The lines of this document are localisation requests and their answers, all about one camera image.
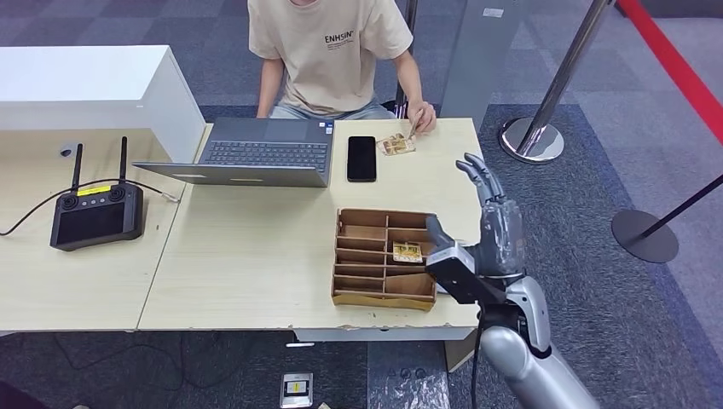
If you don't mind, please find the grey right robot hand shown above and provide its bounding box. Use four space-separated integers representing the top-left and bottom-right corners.
425 152 528 279

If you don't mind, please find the person's left hand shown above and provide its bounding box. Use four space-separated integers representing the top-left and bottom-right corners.
406 100 437 135

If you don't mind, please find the person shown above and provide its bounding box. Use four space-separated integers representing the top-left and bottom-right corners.
247 0 437 135

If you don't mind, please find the brown cardboard card organizer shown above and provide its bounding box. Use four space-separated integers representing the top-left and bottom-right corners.
332 208 439 313

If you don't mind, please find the dark metal pole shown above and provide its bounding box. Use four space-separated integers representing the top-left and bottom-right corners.
381 0 420 121

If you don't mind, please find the black smartphone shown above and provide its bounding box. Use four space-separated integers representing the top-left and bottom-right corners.
347 135 378 183

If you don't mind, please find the grey upright panel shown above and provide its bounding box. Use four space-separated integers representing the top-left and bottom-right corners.
440 0 529 131

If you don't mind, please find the pale wooden desk leg panel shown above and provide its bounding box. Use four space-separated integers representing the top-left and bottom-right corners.
442 329 483 374

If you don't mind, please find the black stanchion with round base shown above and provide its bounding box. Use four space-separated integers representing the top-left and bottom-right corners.
611 175 723 265

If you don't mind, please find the grey open laptop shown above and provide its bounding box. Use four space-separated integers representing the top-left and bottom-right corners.
133 117 337 188

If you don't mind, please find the clear plastic film sheet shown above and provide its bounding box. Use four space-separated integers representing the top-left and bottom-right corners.
373 372 452 409

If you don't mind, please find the red barrier belt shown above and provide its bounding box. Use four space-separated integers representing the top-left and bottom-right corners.
616 0 723 145

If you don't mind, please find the silver floor socket plate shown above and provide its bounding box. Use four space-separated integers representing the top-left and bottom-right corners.
279 372 314 409

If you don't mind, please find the white cabinet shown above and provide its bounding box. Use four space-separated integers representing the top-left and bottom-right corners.
0 44 207 164

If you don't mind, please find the black remote controller with antennas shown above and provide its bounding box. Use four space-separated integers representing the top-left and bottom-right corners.
49 136 145 252

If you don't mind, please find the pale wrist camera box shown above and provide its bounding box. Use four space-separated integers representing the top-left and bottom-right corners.
425 241 508 307

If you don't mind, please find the chrome stanchion post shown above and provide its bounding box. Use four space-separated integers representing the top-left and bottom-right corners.
500 0 616 164

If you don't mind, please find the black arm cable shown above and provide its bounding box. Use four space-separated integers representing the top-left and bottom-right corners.
470 303 489 409

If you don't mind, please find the black controller cable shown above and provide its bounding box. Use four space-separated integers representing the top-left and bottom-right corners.
0 178 182 237

